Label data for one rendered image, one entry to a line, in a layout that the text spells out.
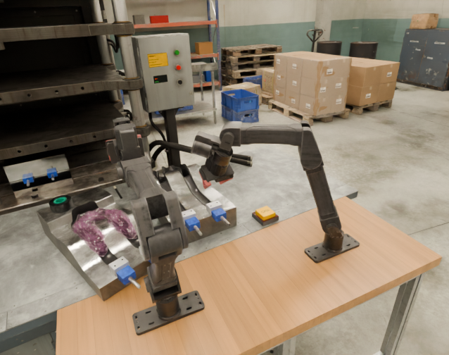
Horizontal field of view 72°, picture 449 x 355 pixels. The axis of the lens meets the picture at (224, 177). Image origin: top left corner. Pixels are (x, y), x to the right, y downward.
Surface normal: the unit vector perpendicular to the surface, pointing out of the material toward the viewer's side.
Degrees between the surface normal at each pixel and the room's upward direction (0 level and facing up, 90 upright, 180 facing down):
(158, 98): 90
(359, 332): 0
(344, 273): 0
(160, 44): 90
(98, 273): 0
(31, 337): 90
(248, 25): 90
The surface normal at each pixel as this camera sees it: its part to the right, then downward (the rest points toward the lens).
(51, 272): -0.04, -0.88
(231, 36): 0.33, 0.43
